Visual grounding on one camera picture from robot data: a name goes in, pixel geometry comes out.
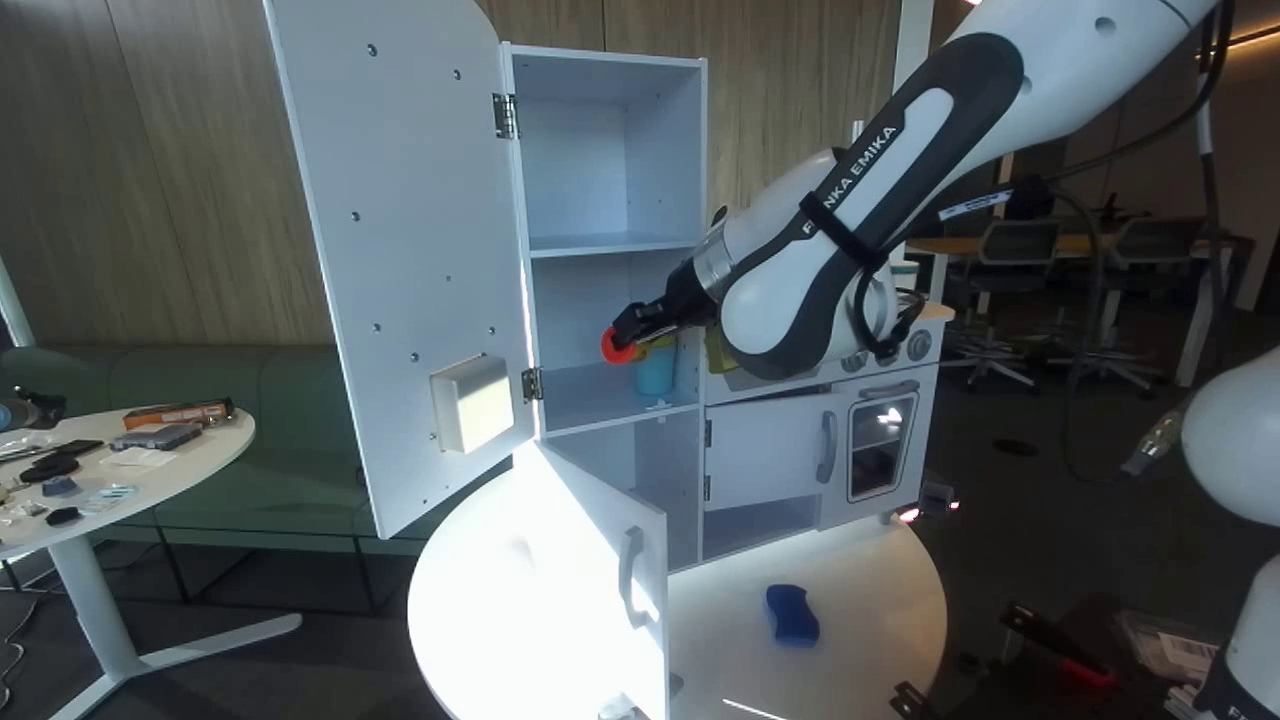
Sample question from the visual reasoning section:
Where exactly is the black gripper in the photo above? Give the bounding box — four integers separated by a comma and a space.
609, 250, 734, 355

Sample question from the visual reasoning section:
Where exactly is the red yellow toy container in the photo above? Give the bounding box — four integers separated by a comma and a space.
597, 322, 649, 372

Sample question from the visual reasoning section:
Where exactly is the white under-sink cabinet door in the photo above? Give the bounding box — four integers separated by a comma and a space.
701, 391, 843, 511

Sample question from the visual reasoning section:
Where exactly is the white lower cupboard door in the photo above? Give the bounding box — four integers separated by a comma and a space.
513, 434, 678, 720

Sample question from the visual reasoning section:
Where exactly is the white oven door with window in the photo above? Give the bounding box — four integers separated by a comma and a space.
836, 375, 941, 506

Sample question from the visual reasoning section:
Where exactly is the white toy kitchen unit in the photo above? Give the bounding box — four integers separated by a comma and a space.
498, 40, 953, 564

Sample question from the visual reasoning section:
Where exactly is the blue sponge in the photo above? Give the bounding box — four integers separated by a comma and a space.
760, 580, 823, 651

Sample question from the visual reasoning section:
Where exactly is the office chair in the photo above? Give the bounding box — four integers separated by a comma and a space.
953, 211, 1071, 391

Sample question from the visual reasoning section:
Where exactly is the green upholstered bench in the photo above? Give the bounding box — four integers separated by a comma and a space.
0, 337, 532, 555

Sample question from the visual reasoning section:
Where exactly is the small black floor clamp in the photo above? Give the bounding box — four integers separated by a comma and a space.
887, 677, 941, 720

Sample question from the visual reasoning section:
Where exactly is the brown orange hand tool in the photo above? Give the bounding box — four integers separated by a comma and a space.
119, 396, 241, 440

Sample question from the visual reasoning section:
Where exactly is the grey flat phone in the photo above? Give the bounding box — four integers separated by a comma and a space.
110, 421, 210, 454

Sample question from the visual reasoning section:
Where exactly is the black red floor tool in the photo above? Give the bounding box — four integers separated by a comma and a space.
995, 597, 1127, 699

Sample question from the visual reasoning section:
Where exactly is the white round side table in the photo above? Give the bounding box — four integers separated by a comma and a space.
0, 398, 307, 720

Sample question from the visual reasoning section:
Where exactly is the clear plastic wrapper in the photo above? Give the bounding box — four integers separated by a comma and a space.
72, 474, 141, 511

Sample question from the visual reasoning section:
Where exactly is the black remote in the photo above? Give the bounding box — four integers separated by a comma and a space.
17, 434, 110, 486

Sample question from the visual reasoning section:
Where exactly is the white paper sheet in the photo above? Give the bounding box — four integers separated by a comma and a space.
1117, 607, 1222, 686

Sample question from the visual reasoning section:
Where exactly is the dark tangled clutter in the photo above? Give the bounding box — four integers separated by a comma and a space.
0, 378, 72, 434

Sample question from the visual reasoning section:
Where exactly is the white slanted bar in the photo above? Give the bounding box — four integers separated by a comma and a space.
0, 255, 41, 353

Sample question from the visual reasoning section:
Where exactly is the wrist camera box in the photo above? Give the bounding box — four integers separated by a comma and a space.
695, 314, 740, 378

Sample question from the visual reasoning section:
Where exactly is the white door frame post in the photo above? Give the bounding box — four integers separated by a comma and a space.
887, 0, 941, 87

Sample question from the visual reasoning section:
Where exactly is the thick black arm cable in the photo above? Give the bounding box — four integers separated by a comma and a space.
1057, 0, 1237, 183

